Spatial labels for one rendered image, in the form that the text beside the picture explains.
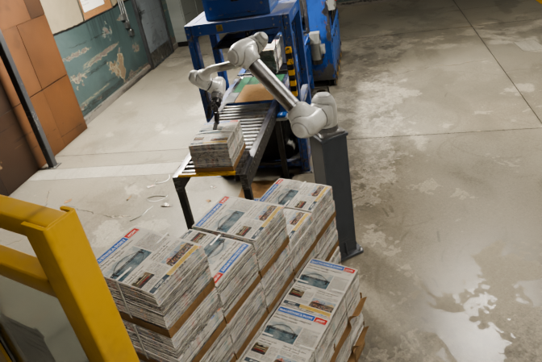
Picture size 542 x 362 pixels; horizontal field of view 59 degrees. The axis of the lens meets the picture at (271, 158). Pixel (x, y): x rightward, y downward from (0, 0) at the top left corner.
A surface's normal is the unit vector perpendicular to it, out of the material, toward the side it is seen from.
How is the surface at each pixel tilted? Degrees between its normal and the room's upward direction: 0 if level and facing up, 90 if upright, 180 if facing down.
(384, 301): 0
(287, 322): 1
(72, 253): 90
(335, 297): 1
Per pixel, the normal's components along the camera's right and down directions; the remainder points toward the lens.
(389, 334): -0.15, -0.87
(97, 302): 0.86, 0.11
